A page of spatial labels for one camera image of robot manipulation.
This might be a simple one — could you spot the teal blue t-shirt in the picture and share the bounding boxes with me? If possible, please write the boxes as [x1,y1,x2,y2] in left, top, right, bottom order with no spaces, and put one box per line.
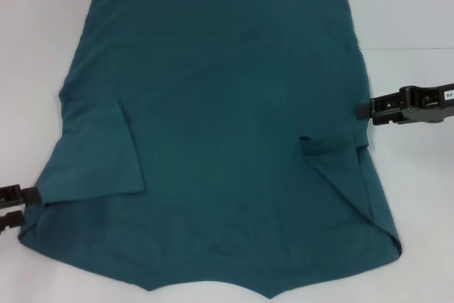
[18,0,404,290]

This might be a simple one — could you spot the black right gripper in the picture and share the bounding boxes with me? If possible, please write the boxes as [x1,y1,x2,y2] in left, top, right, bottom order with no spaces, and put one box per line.
[356,84,454,126]

